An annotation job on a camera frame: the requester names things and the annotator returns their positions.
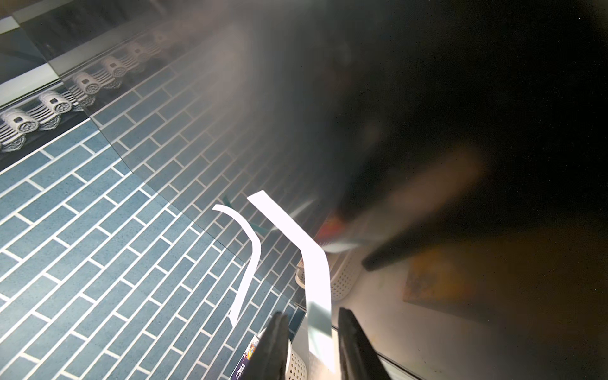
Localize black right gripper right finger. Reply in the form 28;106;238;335
338;307;390;380

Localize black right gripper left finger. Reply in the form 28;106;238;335
240;312;289;380

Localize white sticky note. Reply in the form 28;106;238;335
211;203;263;327
248;191;336;372

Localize black computer monitor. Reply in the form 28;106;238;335
89;0;608;380

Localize white perforated tray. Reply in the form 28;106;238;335
285;340;307;380

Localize science encyclopedia book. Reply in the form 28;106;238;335
230;336;260;380

